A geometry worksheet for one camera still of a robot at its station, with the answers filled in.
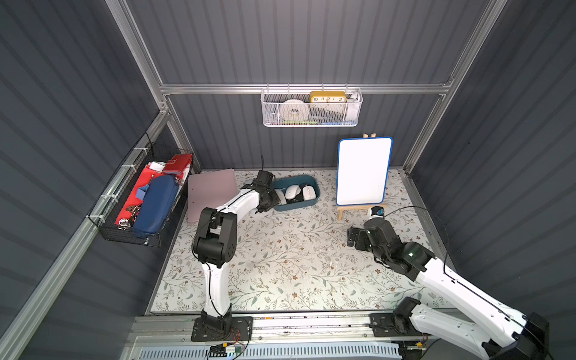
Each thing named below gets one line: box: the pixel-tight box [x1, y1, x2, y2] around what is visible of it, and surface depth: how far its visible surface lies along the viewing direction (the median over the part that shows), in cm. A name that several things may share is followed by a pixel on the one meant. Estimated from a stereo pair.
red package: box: [114, 153, 193, 228], surface depth 75 cm
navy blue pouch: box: [132, 174, 180, 234], surface depth 70 cm
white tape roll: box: [279, 99, 310, 123], surface depth 85 cm
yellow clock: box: [309, 90, 348, 103], surface depth 89 cm
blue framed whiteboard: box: [336, 136, 394, 206], surface depth 91 cm
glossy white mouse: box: [285, 184, 302, 200], surface depth 108 cm
